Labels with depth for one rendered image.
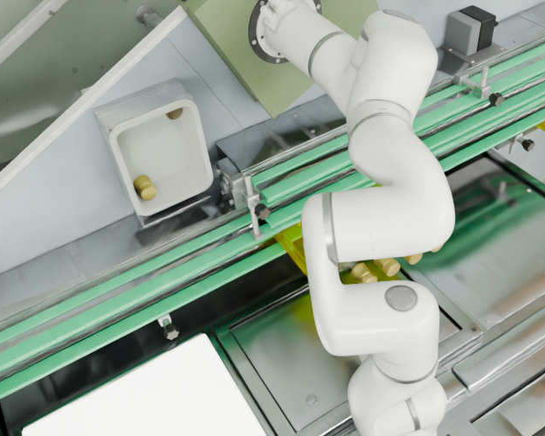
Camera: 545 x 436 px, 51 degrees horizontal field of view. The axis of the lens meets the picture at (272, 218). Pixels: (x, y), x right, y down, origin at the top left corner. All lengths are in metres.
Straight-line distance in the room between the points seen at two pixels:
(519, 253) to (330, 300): 0.87
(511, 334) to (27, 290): 0.98
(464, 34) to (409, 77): 0.76
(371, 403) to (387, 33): 0.49
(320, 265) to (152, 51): 0.61
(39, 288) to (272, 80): 0.62
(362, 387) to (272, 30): 0.62
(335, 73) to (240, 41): 0.23
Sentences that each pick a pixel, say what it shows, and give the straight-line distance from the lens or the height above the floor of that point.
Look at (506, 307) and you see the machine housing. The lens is 1.37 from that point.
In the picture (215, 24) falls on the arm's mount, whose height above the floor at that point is 0.84.
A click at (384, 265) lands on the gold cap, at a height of 1.15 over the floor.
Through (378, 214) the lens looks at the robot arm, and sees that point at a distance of 0.65.
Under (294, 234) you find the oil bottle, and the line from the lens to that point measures 1.21.
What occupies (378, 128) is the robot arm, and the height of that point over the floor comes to 1.28.
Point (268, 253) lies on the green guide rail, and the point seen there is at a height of 0.95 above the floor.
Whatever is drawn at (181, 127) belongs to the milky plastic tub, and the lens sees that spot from 1.19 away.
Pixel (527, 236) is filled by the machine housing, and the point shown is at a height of 1.16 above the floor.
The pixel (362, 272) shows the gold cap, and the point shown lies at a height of 1.14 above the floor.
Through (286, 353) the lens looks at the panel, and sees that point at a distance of 1.22.
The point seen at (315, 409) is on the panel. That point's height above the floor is 1.27.
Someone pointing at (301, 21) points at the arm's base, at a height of 0.93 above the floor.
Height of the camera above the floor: 1.72
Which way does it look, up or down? 40 degrees down
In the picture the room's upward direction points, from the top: 139 degrees clockwise
